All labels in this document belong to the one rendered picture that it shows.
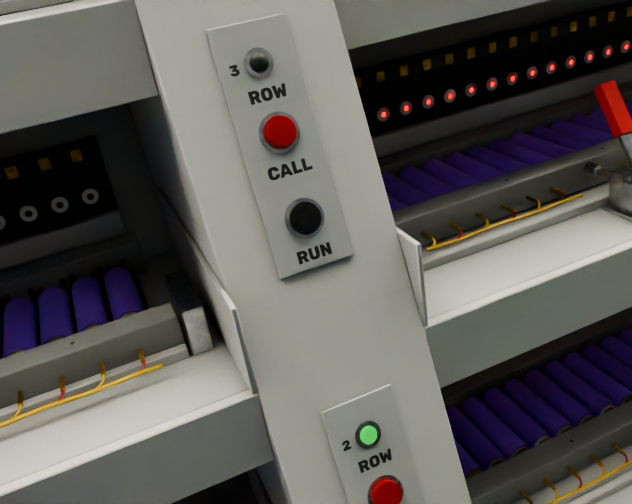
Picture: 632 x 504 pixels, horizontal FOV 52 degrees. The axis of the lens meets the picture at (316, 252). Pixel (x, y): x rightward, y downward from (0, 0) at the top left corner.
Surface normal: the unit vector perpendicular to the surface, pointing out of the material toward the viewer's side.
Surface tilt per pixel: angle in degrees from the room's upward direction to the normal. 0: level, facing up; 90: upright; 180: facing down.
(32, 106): 110
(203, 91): 90
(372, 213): 90
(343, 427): 90
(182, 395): 21
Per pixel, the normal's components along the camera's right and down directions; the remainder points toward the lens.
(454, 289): -0.15, -0.88
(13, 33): 0.39, 0.37
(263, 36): 0.31, 0.04
